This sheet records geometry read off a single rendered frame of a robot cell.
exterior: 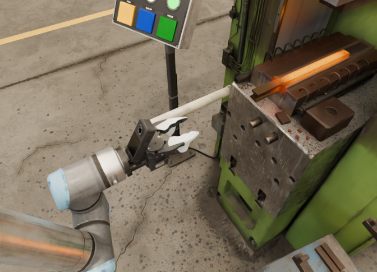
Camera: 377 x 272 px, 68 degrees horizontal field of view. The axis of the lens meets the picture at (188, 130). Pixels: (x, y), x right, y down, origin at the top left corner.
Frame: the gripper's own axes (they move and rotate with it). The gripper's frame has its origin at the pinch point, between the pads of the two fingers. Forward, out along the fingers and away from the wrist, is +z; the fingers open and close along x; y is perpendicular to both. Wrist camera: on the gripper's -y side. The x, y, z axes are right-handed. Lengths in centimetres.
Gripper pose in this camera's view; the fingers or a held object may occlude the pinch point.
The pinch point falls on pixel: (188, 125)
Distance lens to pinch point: 75.3
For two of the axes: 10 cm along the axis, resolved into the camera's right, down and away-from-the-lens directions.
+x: 5.2, 6.6, -5.5
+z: 8.5, -4.0, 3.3
